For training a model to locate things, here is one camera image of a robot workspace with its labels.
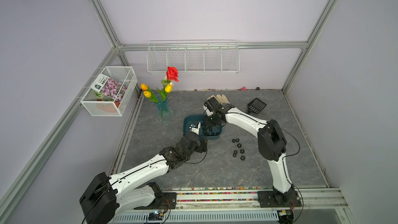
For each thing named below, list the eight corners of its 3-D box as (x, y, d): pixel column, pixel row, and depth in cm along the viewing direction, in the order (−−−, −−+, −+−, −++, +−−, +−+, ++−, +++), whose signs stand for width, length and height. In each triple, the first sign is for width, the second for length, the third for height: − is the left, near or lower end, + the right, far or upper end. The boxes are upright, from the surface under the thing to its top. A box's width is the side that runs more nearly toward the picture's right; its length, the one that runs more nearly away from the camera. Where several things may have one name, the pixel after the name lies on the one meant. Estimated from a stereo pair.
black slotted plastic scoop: (254, 117, 107) (255, 115, 105) (243, 109, 112) (243, 107, 110) (266, 106, 114) (267, 104, 111) (255, 99, 118) (256, 96, 116)
